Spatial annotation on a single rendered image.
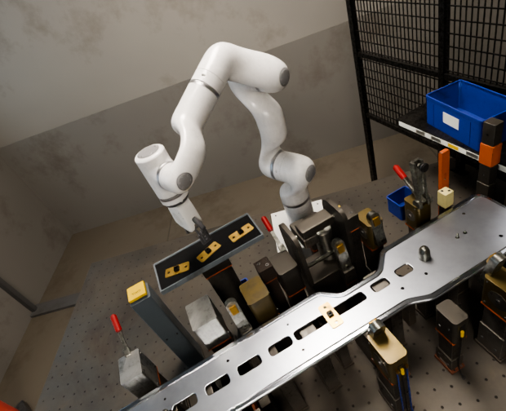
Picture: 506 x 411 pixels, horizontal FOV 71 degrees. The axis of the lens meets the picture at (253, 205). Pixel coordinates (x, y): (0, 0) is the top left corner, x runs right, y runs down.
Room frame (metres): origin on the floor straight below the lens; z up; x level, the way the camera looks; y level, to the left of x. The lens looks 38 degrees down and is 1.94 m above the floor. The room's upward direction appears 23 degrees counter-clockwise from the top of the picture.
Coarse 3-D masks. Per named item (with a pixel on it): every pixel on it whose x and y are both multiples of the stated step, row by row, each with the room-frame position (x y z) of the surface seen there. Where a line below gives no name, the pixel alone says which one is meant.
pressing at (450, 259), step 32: (448, 224) 0.72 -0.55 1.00; (480, 224) 0.67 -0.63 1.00; (384, 256) 0.70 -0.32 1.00; (416, 256) 0.66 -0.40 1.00; (448, 256) 0.61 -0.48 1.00; (480, 256) 0.57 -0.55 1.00; (352, 288) 0.64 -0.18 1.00; (384, 288) 0.60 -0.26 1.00; (416, 288) 0.56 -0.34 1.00; (448, 288) 0.52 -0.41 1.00; (288, 320) 0.63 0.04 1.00; (352, 320) 0.55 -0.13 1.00; (224, 352) 0.61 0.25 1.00; (256, 352) 0.57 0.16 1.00; (288, 352) 0.53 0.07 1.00; (320, 352) 0.50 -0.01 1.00; (192, 384) 0.56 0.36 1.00; (256, 384) 0.49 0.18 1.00
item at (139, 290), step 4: (136, 284) 0.87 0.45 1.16; (140, 284) 0.86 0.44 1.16; (144, 284) 0.86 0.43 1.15; (132, 288) 0.86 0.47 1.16; (136, 288) 0.85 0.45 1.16; (140, 288) 0.84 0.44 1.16; (144, 288) 0.84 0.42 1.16; (128, 292) 0.85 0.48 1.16; (132, 292) 0.84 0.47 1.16; (136, 292) 0.83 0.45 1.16; (140, 292) 0.83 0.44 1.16; (144, 292) 0.82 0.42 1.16; (128, 296) 0.83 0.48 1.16; (132, 296) 0.82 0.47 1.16; (136, 296) 0.82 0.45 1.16; (140, 296) 0.81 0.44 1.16; (128, 300) 0.82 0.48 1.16; (132, 300) 0.81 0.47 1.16
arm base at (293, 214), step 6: (282, 204) 1.18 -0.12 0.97; (306, 204) 1.12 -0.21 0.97; (288, 210) 1.15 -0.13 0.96; (294, 210) 1.13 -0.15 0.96; (300, 210) 1.12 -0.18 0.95; (306, 210) 1.12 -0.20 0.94; (312, 210) 1.14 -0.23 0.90; (288, 216) 1.16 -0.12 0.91; (294, 216) 1.13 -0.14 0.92; (300, 216) 1.12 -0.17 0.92; (288, 222) 1.24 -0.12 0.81
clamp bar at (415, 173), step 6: (414, 162) 0.82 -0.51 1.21; (420, 162) 0.82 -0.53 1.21; (414, 168) 0.81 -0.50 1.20; (420, 168) 0.79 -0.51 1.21; (426, 168) 0.78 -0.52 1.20; (414, 174) 0.81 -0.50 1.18; (420, 174) 0.82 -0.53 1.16; (414, 180) 0.81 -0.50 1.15; (420, 180) 0.81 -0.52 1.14; (426, 180) 0.80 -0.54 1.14; (414, 186) 0.81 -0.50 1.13; (420, 186) 0.81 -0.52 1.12; (426, 186) 0.80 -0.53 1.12; (420, 192) 0.80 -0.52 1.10; (426, 192) 0.80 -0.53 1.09; (420, 198) 0.79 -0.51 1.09; (426, 198) 0.80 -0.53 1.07
